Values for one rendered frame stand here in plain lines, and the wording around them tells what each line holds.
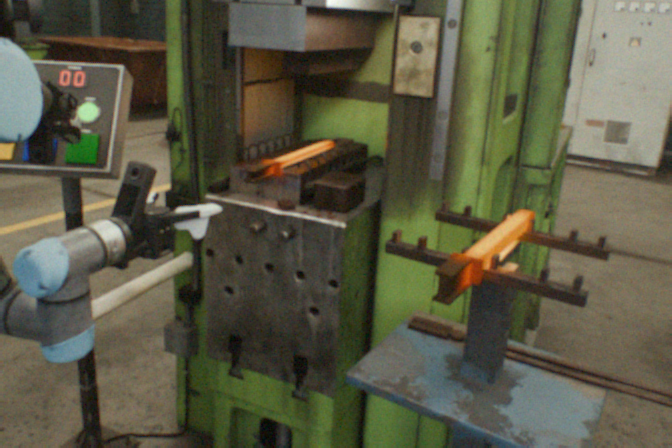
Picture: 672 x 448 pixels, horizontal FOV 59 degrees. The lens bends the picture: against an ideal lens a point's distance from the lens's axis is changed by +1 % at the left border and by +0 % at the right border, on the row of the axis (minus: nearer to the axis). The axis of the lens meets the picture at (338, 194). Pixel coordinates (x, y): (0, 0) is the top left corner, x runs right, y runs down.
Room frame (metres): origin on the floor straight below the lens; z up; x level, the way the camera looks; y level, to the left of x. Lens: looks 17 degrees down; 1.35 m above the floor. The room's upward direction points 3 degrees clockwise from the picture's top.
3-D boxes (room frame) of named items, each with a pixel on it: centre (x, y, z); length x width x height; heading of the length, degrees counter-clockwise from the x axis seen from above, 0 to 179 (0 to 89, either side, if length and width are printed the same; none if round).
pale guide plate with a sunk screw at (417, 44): (1.35, -0.16, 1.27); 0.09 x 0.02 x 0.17; 66
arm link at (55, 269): (0.80, 0.41, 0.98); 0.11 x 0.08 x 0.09; 156
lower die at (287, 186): (1.56, 0.10, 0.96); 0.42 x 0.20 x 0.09; 156
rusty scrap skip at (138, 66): (8.05, 3.02, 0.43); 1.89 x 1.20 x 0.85; 58
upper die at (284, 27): (1.56, 0.10, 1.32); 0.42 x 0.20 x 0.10; 156
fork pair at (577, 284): (0.87, -0.38, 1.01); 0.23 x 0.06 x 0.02; 149
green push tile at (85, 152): (1.39, 0.63, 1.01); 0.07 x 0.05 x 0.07; 91
